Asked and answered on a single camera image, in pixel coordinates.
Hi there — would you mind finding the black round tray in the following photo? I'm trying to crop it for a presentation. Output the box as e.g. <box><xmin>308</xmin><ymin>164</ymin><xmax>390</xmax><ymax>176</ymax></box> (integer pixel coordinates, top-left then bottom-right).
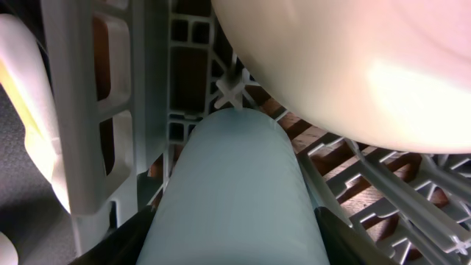
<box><xmin>0</xmin><ymin>0</ymin><xmax>80</xmax><ymax>265</ymax></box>

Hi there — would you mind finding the yellow plastic spoon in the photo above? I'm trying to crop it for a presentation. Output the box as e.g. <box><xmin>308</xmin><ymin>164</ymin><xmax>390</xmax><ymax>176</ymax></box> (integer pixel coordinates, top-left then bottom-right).
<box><xmin>1</xmin><ymin>63</ymin><xmax>43</xmax><ymax>138</ymax></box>

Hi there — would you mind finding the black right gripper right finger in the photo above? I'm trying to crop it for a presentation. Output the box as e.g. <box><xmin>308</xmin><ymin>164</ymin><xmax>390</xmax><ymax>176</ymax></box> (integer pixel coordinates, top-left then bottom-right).
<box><xmin>314</xmin><ymin>207</ymin><xmax>396</xmax><ymax>265</ymax></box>

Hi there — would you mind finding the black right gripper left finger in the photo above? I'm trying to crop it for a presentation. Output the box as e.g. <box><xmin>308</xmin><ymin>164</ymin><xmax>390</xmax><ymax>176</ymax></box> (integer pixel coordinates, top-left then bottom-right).
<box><xmin>70</xmin><ymin>205</ymin><xmax>156</xmax><ymax>265</ymax></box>

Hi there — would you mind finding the light blue plastic cup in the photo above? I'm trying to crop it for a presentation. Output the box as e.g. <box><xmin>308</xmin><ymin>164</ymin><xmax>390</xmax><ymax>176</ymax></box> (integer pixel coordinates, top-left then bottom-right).
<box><xmin>138</xmin><ymin>108</ymin><xmax>328</xmax><ymax>264</ymax></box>

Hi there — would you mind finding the cream large bowl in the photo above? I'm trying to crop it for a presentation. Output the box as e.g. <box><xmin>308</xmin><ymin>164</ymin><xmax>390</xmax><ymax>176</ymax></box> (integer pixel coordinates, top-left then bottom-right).
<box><xmin>212</xmin><ymin>0</ymin><xmax>470</xmax><ymax>154</ymax></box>

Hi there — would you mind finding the grey dishwasher rack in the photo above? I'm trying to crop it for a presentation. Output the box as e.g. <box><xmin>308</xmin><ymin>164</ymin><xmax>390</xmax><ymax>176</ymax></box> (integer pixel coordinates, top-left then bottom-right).
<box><xmin>40</xmin><ymin>1</ymin><xmax>470</xmax><ymax>264</ymax></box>

